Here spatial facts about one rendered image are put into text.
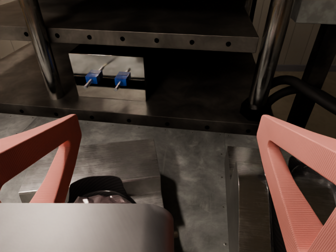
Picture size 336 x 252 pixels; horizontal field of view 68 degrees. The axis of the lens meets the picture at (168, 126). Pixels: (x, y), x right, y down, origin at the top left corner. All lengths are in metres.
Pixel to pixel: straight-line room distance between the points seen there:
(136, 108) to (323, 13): 0.67
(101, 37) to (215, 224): 0.67
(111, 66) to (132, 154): 0.46
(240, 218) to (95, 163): 0.30
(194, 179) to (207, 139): 0.16
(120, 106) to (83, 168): 0.45
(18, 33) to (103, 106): 0.38
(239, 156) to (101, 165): 0.32
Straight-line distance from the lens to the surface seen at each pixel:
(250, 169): 0.50
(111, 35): 0.89
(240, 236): 0.45
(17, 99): 1.12
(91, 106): 0.96
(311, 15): 0.94
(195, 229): 0.56
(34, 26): 0.96
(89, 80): 0.93
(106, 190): 0.53
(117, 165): 0.52
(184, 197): 0.60
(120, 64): 0.91
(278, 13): 0.77
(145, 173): 0.50
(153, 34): 0.85
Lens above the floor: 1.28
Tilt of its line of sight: 37 degrees down
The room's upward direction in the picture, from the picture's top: straight up
